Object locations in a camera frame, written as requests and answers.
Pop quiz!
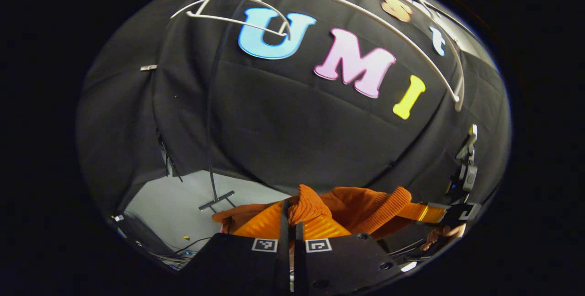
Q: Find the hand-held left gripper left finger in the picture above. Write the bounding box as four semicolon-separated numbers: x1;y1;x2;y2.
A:
181;200;291;294

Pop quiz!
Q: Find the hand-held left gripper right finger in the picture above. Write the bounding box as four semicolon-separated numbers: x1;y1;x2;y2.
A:
295;214;404;294

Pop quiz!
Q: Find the orange ribbed jacket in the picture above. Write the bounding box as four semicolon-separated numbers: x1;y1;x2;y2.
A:
212;184;414;242

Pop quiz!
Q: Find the white jacket hanger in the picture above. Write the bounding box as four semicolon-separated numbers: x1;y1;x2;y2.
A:
263;0;466;112

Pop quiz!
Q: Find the black clothes rack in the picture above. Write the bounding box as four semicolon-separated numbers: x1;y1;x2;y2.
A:
198;0;238;211

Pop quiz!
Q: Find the white empty clothes hanger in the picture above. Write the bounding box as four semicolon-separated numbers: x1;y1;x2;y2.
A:
170;0;293;41

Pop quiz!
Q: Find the black backdrop cloth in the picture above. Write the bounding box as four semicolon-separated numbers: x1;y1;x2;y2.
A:
75;0;511;217

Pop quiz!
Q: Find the black equipment box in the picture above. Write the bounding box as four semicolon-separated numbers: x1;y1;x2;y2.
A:
111;213;178;261

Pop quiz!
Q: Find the black floor cable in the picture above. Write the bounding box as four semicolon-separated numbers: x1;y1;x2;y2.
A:
174;237;212;256

